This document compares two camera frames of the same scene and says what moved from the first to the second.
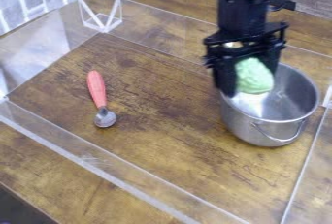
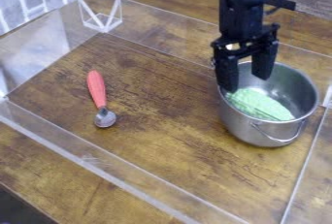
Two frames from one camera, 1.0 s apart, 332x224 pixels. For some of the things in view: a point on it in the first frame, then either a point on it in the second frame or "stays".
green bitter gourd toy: (253, 78) -> (259, 103)
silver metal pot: (269, 119) stays
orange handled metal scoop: (104, 117) stays
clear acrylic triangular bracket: (91, 20) stays
